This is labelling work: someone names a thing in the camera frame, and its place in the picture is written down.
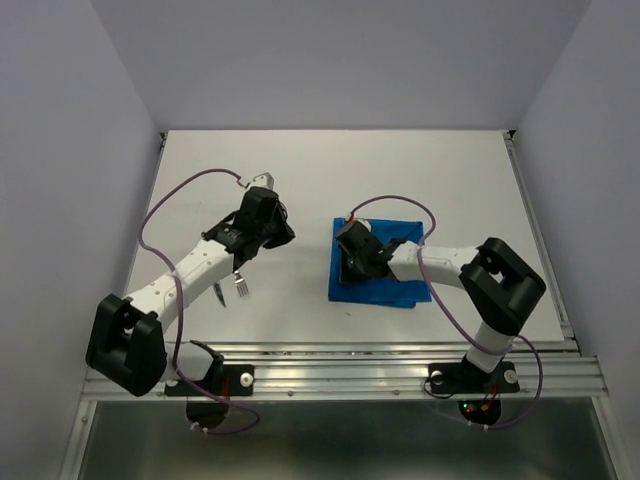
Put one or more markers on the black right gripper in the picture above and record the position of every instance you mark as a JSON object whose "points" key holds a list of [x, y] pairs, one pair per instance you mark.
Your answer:
{"points": [[345, 274]]}

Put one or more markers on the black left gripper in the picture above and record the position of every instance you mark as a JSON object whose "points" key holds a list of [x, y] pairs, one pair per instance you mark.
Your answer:
{"points": [[286, 234]]}

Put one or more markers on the blue satin napkin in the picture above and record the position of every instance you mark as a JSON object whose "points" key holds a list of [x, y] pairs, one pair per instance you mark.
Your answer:
{"points": [[382, 292]]}

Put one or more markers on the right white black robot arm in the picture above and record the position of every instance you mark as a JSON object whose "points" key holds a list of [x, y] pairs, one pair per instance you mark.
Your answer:
{"points": [[501, 286]]}

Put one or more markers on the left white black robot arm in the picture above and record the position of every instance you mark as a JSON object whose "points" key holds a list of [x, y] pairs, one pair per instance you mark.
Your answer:
{"points": [[127, 343]]}

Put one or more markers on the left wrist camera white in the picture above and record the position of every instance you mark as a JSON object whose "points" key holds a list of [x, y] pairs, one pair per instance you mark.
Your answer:
{"points": [[263, 180]]}

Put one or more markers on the silver fork black handle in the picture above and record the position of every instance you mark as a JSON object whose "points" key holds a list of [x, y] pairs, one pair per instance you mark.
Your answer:
{"points": [[241, 284]]}

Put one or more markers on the silver knife black handle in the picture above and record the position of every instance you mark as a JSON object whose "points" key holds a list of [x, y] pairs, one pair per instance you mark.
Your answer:
{"points": [[219, 294]]}

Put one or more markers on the aluminium frame rail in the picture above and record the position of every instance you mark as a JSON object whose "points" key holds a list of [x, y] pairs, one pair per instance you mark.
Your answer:
{"points": [[356, 409]]}

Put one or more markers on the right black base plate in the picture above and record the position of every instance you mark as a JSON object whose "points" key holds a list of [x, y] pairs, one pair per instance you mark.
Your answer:
{"points": [[463, 378]]}

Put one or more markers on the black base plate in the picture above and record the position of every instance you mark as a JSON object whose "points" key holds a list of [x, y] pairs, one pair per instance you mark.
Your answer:
{"points": [[463, 378], [228, 380]]}

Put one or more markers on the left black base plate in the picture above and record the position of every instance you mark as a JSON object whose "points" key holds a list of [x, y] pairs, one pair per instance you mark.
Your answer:
{"points": [[228, 380]]}

